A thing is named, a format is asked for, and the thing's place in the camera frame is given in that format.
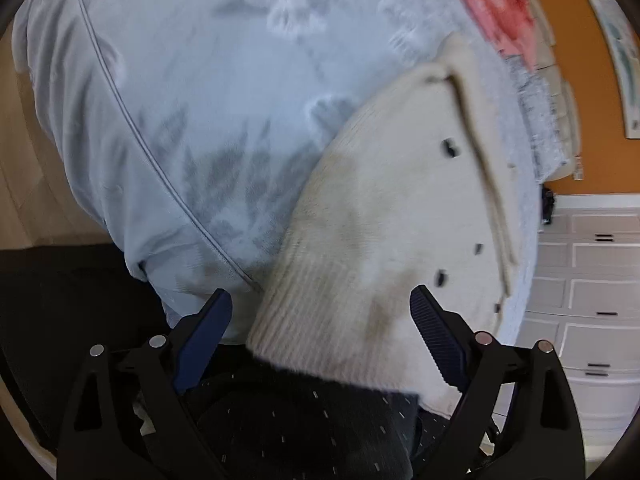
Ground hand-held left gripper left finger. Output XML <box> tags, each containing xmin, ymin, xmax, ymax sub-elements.
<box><xmin>56</xmin><ymin>288</ymin><xmax>233</xmax><ymax>480</ymax></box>

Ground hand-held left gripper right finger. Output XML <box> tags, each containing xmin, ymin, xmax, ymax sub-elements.
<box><xmin>409</xmin><ymin>284</ymin><xmax>586</xmax><ymax>480</ymax></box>

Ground cream knit cardigan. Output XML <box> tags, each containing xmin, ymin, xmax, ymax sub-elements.
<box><xmin>246</xmin><ymin>35</ymin><xmax>526</xmax><ymax>417</ymax></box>

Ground pink clothes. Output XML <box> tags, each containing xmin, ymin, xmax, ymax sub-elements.
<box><xmin>452</xmin><ymin>0</ymin><xmax>541</xmax><ymax>72</ymax></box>

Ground dark dashed-pattern pants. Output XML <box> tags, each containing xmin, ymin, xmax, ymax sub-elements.
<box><xmin>187</xmin><ymin>357</ymin><xmax>453</xmax><ymax>480</ymax></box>

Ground white drawer cabinet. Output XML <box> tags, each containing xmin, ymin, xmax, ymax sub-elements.
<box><xmin>492</xmin><ymin>195</ymin><xmax>640</xmax><ymax>453</ymax></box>

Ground black object by cabinet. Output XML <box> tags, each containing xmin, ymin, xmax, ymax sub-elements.
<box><xmin>539</xmin><ymin>187</ymin><xmax>557</xmax><ymax>233</ymax></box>

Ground grey butterfly print blanket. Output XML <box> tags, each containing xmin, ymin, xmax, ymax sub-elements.
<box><xmin>11</xmin><ymin>0</ymin><xmax>543</xmax><ymax>348</ymax></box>

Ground grey patterned pillow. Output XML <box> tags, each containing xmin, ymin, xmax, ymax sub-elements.
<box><xmin>502</xmin><ymin>52</ymin><xmax>571</xmax><ymax>183</ymax></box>

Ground cream padded headboard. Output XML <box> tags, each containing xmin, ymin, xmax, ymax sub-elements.
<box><xmin>487</xmin><ymin>0</ymin><xmax>583</xmax><ymax>178</ymax></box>

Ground framed wall picture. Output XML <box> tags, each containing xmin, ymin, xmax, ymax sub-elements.
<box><xmin>572</xmin><ymin>0</ymin><xmax>640</xmax><ymax>139</ymax></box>

